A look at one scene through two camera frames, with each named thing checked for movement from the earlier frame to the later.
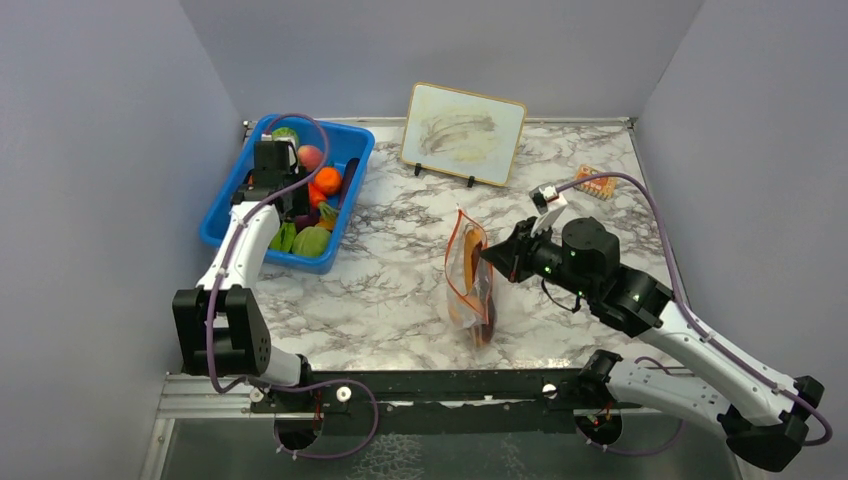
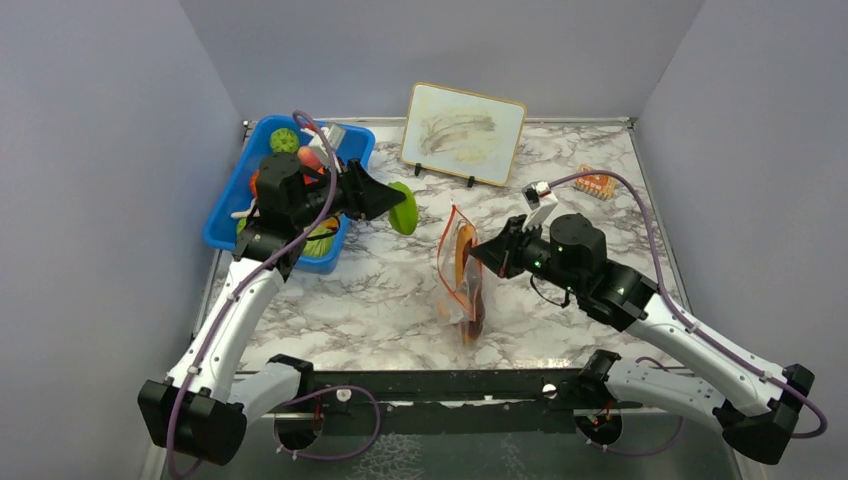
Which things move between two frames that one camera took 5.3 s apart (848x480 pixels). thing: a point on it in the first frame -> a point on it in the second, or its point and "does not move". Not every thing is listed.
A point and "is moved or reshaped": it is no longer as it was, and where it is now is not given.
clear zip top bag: [469, 279] is moved or reshaped
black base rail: [456, 403] does not move
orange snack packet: [601, 187] does not move
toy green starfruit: [284, 239] is moved or reshaped
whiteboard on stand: [462, 134] does not move
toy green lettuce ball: [286, 132] does not move
